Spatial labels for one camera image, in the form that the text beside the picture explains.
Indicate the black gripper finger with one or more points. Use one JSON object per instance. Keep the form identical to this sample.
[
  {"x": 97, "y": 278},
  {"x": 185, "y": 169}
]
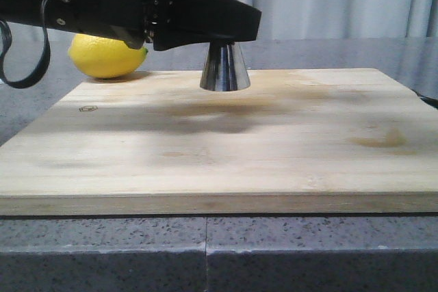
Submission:
[{"x": 184, "y": 22}]

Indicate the steel double jigger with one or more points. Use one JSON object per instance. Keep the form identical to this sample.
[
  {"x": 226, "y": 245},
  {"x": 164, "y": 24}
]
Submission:
[{"x": 224, "y": 69}]

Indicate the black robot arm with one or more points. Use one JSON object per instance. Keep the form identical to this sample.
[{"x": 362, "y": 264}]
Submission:
[{"x": 29, "y": 12}]

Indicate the yellow lemon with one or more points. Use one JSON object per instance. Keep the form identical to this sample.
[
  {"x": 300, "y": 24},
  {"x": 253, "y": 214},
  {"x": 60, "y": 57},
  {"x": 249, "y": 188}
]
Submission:
[{"x": 104, "y": 58}]

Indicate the wooden cutting board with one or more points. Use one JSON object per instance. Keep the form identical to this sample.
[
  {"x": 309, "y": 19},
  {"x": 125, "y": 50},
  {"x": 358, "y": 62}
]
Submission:
[{"x": 296, "y": 141}]

